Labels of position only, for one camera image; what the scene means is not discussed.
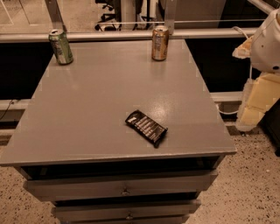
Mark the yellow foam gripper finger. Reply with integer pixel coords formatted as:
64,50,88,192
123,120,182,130
235,73,280,132
232,37,253,59

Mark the black rxbar chocolate bar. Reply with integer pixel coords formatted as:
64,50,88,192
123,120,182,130
125,110,168,148

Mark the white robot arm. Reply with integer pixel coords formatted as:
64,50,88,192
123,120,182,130
232,9,280,131

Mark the gold soda can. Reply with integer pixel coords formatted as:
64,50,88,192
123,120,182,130
151,25,169,61

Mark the green soda can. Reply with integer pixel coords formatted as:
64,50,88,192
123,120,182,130
49,29,74,65

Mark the black office chair base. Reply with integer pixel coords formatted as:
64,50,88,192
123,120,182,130
94,0,122,32

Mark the grey drawer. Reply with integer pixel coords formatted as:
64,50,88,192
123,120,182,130
52,199,200,222
24,170,218,201

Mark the grey drawer cabinet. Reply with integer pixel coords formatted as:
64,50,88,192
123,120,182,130
0,40,235,224

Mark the top grey drawer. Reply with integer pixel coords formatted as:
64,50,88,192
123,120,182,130
24,170,218,201

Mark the metal guard rail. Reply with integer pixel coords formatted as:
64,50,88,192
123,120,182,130
0,28,256,43

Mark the white cable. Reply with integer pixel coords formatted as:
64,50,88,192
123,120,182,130
217,25,254,116

